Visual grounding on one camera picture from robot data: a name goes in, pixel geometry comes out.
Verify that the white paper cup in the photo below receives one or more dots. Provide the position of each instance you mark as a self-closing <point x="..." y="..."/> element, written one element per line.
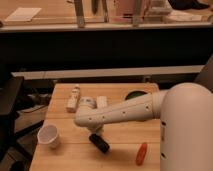
<point x="48" y="135"/>

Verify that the white paper sheet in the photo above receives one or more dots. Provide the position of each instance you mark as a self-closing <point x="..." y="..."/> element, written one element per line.
<point x="22" y="14"/>

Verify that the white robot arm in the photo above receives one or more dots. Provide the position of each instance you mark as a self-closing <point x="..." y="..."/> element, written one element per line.
<point x="185" y="112"/>

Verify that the white toy bottle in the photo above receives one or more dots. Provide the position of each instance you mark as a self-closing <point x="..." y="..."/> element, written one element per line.
<point x="73" y="99"/>

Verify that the black chair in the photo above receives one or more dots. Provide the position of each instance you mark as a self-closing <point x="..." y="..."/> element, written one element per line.
<point x="8" y="97"/>

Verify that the green round plate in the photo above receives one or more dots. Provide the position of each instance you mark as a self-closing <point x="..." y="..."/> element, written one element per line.
<point x="134" y="94"/>

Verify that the black eraser block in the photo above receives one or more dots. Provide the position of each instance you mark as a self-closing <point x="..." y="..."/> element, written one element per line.
<point x="99" y="142"/>

